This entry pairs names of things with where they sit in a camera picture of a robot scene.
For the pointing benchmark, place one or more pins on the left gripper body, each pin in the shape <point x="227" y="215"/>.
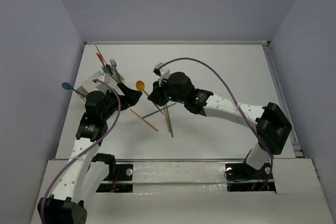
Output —
<point x="124" y="96"/>

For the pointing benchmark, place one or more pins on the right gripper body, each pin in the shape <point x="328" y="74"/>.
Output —
<point x="165" y="92"/>

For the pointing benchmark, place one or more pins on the orange plastic spoon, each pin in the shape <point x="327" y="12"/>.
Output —
<point x="140" y="85"/>

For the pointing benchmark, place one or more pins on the teal fork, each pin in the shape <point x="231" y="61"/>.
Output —
<point x="114" y="65"/>
<point x="107" y="70"/>

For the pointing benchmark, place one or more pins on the orange plastic knife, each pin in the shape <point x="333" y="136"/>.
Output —
<point x="101" y="59"/>

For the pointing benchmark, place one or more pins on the blue plastic spoon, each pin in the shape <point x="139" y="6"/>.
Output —
<point x="68" y="86"/>

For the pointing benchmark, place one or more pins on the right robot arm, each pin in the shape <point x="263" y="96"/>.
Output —
<point x="268" y="122"/>

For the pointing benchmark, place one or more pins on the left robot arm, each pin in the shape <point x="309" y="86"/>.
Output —
<point x="66" y="197"/>

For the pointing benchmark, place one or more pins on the teal chopstick crossing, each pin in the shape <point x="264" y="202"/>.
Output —
<point x="152" y="113"/>

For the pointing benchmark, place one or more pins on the orange chopstick left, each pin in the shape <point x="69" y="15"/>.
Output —
<point x="144" y="120"/>

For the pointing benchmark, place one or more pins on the orange chopstick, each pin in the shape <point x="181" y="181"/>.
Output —
<point x="167" y="119"/>
<point x="144" y="120"/>

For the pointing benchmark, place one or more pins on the orange chopstick middle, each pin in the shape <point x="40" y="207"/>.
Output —
<point x="167" y="119"/>

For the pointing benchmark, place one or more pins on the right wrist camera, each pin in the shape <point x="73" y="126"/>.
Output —
<point x="162" y="72"/>

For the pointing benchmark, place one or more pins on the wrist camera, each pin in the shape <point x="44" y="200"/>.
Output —
<point x="162" y="72"/>
<point x="101" y="78"/>

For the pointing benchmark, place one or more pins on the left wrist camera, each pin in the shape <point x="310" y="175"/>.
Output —
<point x="101" y="78"/>

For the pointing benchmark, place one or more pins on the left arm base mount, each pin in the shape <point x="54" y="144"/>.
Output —
<point x="119" y="178"/>

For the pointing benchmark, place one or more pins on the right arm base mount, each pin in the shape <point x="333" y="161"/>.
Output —
<point x="242" y="178"/>

